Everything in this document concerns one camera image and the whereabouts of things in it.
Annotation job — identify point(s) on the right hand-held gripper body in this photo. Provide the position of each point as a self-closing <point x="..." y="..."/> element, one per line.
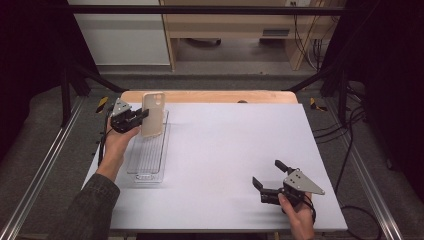
<point x="296" y="186"/>

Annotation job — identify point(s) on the black diagonal frame strut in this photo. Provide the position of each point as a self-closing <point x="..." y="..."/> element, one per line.
<point x="96" y="78"/>
<point x="315" y="78"/>

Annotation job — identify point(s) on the light wooden desk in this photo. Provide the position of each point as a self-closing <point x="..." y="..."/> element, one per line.
<point x="230" y="23"/>

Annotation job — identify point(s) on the person's right hand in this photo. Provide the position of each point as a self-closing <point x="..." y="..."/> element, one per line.
<point x="301" y="220"/>

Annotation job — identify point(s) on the black upright frame post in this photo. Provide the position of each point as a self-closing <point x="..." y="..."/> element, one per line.
<point x="65" y="96"/>
<point x="343" y="96"/>

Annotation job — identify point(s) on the person's left hand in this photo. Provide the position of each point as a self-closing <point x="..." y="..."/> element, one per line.
<point x="116" y="143"/>

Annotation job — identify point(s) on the black horizontal frame bar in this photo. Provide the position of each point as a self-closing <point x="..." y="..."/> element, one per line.
<point x="200" y="9"/>

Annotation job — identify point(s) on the aluminium floor rail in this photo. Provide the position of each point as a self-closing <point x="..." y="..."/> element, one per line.
<point x="43" y="173"/>
<point x="373" y="190"/>

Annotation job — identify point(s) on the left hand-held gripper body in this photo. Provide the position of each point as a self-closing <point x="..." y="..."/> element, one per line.
<point x="124" y="120"/>

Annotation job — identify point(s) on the clear plastic container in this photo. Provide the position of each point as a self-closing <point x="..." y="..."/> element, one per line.
<point x="148" y="156"/>

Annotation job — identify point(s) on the white cabinet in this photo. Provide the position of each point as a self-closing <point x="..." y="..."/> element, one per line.
<point x="123" y="40"/>

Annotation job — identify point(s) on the dark green box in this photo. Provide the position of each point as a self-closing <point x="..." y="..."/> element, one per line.
<point x="276" y="32"/>

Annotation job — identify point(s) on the black curtain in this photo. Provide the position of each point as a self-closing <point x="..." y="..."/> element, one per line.
<point x="390" y="66"/>
<point x="30" y="60"/>

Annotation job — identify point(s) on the beige phone case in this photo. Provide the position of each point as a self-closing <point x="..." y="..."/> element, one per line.
<point x="152" y="116"/>

